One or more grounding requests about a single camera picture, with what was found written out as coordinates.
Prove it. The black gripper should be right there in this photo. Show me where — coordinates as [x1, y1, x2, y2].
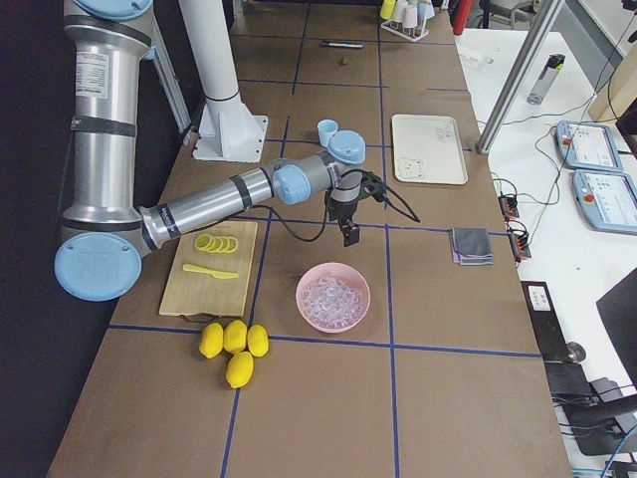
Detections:
[324, 191, 360, 247]

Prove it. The light blue plastic cup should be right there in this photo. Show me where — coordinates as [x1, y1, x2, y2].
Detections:
[317, 119, 338, 147]

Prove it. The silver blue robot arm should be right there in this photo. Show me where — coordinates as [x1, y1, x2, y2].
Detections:
[55, 1, 366, 302]

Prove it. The pile of clear ice cubes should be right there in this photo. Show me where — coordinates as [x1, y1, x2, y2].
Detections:
[301, 276, 363, 328]

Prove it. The pink cup on rack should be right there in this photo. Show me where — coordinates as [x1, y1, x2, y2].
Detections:
[402, 4, 418, 29]

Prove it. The pink bowl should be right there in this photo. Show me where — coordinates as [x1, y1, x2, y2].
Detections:
[295, 262, 371, 334]

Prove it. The cream tray with bear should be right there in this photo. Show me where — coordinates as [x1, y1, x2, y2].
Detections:
[391, 115, 468, 185]

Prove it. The grey folded cloth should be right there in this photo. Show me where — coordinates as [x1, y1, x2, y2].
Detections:
[450, 227, 494, 266]

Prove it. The sliced lemon row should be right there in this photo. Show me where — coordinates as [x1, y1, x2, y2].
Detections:
[193, 233, 239, 254]

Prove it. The yellow lemon right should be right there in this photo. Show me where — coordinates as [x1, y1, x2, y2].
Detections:
[247, 325, 270, 358]

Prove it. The yellow lemon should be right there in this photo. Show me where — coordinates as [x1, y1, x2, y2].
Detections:
[199, 323, 224, 359]
[247, 325, 270, 358]
[225, 352, 255, 388]
[223, 320, 248, 355]

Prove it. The wooden cutting board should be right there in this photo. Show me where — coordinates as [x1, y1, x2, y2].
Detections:
[159, 221, 258, 318]

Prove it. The yellow lemon middle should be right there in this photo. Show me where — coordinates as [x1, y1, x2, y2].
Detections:
[223, 320, 248, 355]

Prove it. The yellow plastic knife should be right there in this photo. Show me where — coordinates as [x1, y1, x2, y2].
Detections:
[182, 264, 239, 280]

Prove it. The yellow lemon far left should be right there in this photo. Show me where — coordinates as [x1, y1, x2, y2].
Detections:
[199, 323, 224, 359]

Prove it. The yellow lemon front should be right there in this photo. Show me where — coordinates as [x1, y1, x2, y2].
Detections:
[225, 352, 255, 388]

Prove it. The steel muddler black tip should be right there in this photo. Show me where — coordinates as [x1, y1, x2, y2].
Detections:
[321, 40, 364, 50]

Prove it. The white side table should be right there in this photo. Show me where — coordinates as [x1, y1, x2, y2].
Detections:
[453, 27, 637, 394]

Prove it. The upper teach pendant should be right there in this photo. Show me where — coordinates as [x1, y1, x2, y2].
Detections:
[555, 120, 624, 172]

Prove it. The teach pendant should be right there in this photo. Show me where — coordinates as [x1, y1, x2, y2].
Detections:
[555, 120, 624, 172]
[572, 169, 636, 235]

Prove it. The lower teach pendant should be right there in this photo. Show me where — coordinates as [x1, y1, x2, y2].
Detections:
[572, 169, 636, 235]

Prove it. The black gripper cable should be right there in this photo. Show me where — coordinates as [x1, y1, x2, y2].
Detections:
[268, 168, 422, 243]

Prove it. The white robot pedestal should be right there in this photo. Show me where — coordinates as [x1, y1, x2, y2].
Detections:
[179, 0, 269, 163]

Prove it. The white wire cup rack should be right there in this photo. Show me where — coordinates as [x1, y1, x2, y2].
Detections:
[380, 19, 429, 43]

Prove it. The aluminium frame post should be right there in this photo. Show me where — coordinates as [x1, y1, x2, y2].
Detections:
[476, 0, 565, 154]

